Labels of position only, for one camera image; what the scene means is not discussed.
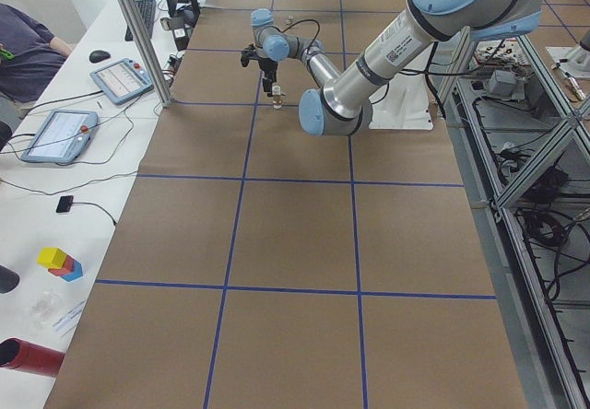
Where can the blue wooden block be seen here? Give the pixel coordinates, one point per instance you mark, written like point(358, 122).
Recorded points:
point(76, 273)

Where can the white brass PPR pipe fitting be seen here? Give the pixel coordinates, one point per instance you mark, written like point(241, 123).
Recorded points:
point(277, 97)

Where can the brown paper table cover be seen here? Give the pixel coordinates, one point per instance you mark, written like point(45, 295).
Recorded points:
point(256, 266)

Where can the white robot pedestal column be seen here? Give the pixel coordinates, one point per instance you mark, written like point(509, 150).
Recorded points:
point(405, 109)

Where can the red wooden block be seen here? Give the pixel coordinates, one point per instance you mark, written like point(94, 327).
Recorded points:
point(67, 267)

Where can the red cylinder tube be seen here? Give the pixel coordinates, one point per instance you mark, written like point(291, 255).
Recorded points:
point(24, 356)

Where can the far blue teach pendant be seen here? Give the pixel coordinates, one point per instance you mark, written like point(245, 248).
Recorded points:
point(122, 81)

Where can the wrist black camera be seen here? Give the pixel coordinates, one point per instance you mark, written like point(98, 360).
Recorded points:
point(248, 54)

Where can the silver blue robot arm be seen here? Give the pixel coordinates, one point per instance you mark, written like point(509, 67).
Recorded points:
point(340, 105)

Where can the blue teach pendant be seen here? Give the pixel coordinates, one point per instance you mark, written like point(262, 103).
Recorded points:
point(62, 138)
point(122, 81)

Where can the black computer mouse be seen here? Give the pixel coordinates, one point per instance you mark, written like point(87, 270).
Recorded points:
point(98, 56)

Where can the seated person in blue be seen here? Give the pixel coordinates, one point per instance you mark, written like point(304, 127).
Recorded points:
point(38, 55)

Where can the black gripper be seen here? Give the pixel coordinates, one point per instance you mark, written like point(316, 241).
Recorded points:
point(268, 67)

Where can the aluminium frame post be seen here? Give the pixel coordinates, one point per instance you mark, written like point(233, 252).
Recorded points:
point(146, 50)

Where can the black keyboard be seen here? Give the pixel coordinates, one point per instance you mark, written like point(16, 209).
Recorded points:
point(147, 10)

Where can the near blue teach pendant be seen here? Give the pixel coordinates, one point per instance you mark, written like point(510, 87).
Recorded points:
point(62, 138)

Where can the small black puck device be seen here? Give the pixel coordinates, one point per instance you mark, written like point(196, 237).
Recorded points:
point(64, 204)

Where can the yellow wooden block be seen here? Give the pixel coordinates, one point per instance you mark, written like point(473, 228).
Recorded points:
point(51, 258)

